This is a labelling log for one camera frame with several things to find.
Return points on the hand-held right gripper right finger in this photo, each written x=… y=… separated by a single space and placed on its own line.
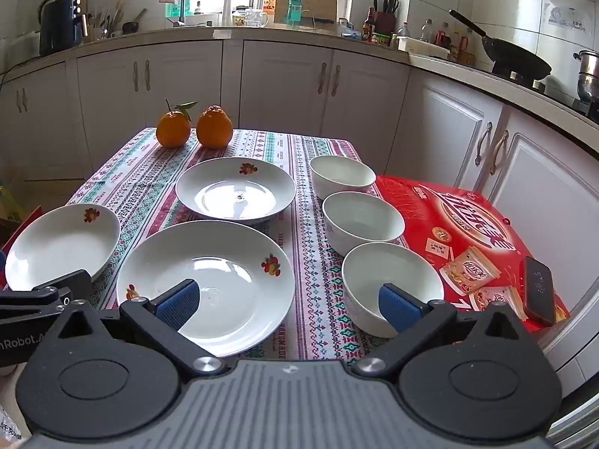
x=397 y=308

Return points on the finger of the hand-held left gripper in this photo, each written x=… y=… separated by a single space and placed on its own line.
x=70 y=283

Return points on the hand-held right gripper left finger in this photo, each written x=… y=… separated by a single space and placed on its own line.
x=180 y=299

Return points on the white ceramic bowl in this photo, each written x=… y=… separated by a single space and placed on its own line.
x=360 y=217
x=374 y=266
x=341 y=173

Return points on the stained white fruit-print plate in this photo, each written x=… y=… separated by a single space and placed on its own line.
x=220 y=191

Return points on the patterned tablecloth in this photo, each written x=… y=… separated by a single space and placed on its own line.
x=304 y=252

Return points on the red printed carton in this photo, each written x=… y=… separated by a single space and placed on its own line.
x=468 y=224

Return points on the black phone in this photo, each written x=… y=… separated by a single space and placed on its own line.
x=538 y=290

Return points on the orange with leaf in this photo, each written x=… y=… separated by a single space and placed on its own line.
x=173 y=131

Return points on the bumpy orange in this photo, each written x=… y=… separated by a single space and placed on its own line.
x=214 y=128

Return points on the utensil holder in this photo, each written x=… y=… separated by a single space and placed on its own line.
x=105 y=28

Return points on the white rectangular container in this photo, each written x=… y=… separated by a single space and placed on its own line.
x=421 y=46

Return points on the small black pot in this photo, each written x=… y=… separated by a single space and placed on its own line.
x=131 y=25

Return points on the black gas stove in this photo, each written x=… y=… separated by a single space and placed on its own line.
x=561 y=98

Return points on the black wok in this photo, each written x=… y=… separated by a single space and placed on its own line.
x=514 y=61

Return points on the clear plastic bottle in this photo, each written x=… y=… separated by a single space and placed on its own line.
x=426 y=32

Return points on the dark sauce bottle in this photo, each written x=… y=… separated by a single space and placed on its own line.
x=368 y=28

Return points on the kitchen faucet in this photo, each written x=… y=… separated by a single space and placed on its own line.
x=181 y=14

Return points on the knife block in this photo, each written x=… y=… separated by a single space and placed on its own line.
x=384 y=21

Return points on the glass mug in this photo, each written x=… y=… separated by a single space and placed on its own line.
x=255 y=18

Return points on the stack of clear cups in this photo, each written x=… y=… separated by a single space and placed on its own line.
x=228 y=9

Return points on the steel pot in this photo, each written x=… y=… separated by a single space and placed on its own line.
x=589 y=75

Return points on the teal bottle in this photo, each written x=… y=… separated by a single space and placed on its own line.
x=295 y=11

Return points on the wooden cutting board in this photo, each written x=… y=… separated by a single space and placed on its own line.
x=318 y=7

